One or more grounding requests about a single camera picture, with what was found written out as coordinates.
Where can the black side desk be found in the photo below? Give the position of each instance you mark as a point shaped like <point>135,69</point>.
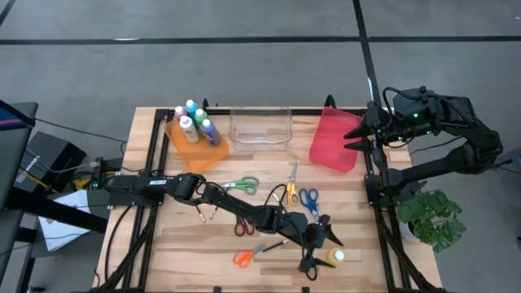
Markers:
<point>12,163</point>

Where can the black red-lined scissors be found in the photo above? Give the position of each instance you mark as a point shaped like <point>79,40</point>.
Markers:
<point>244,230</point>

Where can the white paper sheet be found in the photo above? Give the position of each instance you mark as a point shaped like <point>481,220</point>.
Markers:
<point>61,228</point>

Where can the light blue paint bottle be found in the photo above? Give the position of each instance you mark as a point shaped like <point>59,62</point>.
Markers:
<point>191,106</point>

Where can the black paintbrush silver ferrule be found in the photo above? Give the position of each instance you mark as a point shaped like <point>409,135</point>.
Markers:
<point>276,197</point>

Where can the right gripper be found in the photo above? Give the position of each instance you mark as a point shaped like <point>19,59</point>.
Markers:
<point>382,122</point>

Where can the white paint bottle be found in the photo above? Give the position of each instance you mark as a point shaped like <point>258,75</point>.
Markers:
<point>188,129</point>

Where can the black cardboard box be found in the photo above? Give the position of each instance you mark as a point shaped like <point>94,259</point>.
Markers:
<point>53,156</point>

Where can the green leafy plant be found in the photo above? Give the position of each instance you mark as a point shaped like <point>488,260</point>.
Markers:
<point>431,219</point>

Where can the pink paint bottle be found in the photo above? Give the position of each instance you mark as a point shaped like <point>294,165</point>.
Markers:
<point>179,112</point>

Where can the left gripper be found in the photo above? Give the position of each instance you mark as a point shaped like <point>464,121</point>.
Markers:
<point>303,232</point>

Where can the orange translucent plastic bin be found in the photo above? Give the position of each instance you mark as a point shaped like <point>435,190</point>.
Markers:
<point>203,156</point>

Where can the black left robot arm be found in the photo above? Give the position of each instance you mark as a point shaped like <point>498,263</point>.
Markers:
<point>236,205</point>

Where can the yellow paint bottle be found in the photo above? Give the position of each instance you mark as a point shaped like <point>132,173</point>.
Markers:
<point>335,256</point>

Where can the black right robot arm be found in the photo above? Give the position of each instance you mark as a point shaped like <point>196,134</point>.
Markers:
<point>447,163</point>

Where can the clear plastic bin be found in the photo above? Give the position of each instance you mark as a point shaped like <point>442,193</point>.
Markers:
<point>260,130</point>

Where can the red translucent plastic bin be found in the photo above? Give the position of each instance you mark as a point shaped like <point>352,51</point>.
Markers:
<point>331,138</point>

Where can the black aluminium rig frame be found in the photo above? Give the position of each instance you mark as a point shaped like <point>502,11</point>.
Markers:
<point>220,110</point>

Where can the green paint bottle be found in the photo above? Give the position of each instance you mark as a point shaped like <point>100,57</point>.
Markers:
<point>200,116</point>

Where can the white plant pot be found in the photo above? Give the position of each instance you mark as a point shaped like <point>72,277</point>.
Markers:
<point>407,233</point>

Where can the grey chair base leg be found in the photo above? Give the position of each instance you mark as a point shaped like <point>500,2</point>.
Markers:
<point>504,160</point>

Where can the black brush silver ferrule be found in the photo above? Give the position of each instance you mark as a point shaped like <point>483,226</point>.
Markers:
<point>274,245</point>

